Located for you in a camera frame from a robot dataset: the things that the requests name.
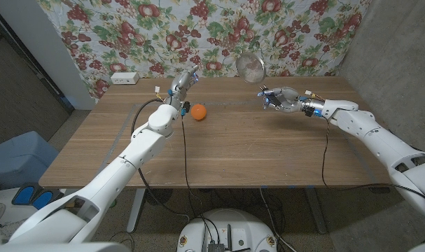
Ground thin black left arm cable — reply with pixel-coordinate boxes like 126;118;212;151
180;117;213;242

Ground blue-grey bin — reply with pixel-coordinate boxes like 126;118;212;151
0;131;59;190

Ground white table leg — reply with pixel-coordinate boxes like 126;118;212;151
127;188;146;234

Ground grey table leg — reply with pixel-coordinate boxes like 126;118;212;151
305;188;328;235

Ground metal sieve with black handle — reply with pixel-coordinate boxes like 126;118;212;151
235;50;283;108

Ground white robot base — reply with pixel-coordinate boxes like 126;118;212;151
176;209;279;252

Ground white power strip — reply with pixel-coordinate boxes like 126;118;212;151
110;71;140;85

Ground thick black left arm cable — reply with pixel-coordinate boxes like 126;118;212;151
130;98;192;218

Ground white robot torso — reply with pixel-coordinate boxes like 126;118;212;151
0;242;131;252

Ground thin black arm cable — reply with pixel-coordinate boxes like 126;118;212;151
320;117;395;192
180;117;213;242

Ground floral fruit print backdrop cloth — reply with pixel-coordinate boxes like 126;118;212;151
36;0;370;102

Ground black floor cable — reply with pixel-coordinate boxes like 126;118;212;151
259;188;297;252

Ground black round floor fan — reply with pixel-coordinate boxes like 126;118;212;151
145;188;173;206

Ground orange fruit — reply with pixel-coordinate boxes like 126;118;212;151
190;104;208;121

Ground blue and black foot pedals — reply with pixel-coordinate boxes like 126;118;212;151
11;182;64;211

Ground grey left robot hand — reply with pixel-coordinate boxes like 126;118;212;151
165;64;200;110

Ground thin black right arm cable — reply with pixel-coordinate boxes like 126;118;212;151
320;117;395;192

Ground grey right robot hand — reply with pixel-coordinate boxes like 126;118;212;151
257;85;313;113

